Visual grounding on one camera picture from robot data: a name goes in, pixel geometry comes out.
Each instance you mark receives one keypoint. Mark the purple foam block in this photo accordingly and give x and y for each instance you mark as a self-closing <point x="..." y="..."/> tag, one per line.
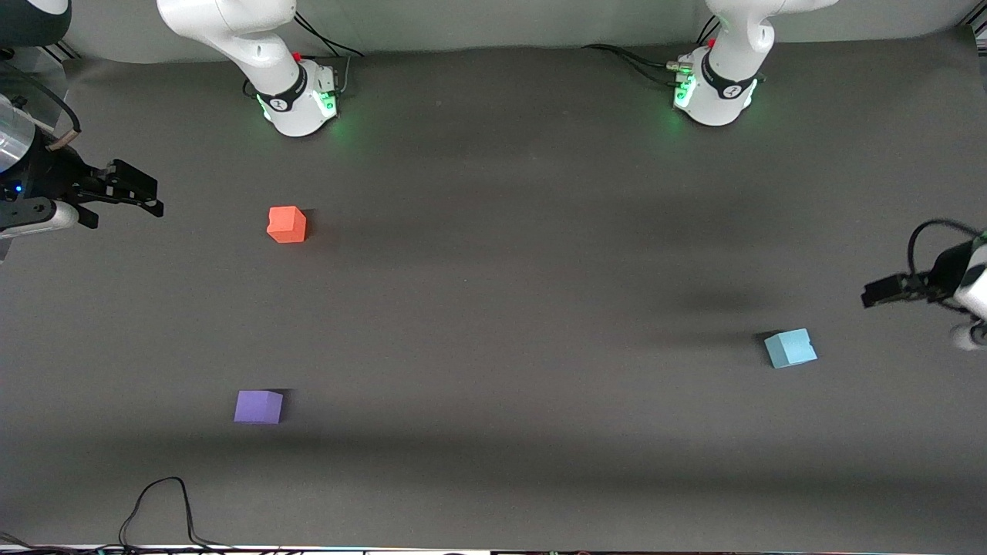
<point x="257" y="407"/>

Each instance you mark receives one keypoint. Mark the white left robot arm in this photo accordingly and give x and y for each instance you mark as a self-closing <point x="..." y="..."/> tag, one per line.
<point x="725" y="89"/>

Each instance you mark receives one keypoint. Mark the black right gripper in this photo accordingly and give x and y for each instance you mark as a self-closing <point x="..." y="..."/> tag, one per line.
<point x="52" y="174"/>

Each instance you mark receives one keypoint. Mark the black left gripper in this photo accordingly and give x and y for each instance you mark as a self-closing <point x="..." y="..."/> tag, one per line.
<point x="942" y="272"/>

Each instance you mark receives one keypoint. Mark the orange foam block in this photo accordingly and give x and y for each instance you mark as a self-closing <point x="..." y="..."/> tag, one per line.
<point x="287" y="224"/>

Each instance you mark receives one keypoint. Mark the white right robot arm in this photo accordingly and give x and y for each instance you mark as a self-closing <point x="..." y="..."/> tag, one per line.
<point x="254" y="46"/>

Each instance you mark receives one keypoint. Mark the light blue foam block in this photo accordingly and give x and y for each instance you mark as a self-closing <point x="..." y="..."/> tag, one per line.
<point x="790" y="348"/>

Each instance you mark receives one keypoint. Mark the aluminium frame rail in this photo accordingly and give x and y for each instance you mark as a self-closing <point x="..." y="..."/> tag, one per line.
<point x="62" y="52"/>
<point x="978" y="31"/>

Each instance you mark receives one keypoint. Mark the dark grey table mat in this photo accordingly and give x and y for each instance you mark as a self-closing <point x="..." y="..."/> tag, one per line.
<point x="501" y="308"/>

